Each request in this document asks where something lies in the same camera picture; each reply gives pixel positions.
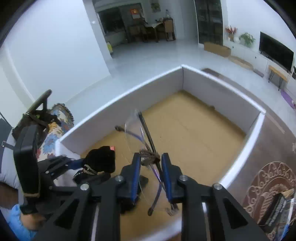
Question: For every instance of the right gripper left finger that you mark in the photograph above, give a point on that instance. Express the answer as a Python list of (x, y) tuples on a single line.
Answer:
[(90, 210)]

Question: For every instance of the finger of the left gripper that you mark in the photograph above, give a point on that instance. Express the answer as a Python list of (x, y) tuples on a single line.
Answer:
[(57, 166), (65, 182)]

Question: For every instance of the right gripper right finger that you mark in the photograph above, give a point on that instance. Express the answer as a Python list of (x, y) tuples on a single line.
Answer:
[(208, 212)]

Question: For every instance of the black velvet pouch with chain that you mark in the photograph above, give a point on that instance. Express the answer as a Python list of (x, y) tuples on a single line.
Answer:
[(97, 161)]

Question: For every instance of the black printed box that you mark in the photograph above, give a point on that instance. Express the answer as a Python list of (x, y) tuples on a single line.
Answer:
[(272, 215)]

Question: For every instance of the clear blue safety glasses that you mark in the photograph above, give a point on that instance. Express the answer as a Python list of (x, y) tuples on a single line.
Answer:
[(151, 185)]

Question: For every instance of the blue white toothpaste box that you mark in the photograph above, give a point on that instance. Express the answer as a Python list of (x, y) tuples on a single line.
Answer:
[(286, 215)]

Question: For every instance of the large white cardboard box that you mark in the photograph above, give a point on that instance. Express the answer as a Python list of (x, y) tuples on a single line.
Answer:
[(206, 125)]

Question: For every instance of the purple floor mat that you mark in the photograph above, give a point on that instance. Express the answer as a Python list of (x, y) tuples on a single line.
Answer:
[(288, 99)]

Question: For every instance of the round beige pet bed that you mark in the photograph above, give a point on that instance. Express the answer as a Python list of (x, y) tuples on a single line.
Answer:
[(241, 62)]

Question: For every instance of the wooden bench stool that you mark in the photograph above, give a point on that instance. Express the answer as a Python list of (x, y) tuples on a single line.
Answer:
[(274, 73)]

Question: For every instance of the brown cardboard box on floor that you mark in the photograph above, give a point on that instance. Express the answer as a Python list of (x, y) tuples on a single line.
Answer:
[(217, 49)]

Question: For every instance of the black flat television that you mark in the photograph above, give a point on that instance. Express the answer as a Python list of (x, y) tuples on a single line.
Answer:
[(276, 51)]

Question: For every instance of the green potted plant left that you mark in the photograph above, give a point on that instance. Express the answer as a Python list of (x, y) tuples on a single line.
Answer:
[(246, 40)]

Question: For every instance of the wooden dining chair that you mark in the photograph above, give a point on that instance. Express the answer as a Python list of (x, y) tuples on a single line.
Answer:
[(169, 29)]

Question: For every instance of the red flower vase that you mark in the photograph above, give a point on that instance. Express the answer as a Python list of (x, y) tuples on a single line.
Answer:
[(231, 32)]

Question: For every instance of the black glass display cabinet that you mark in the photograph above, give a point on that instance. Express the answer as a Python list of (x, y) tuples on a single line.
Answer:
[(209, 21)]

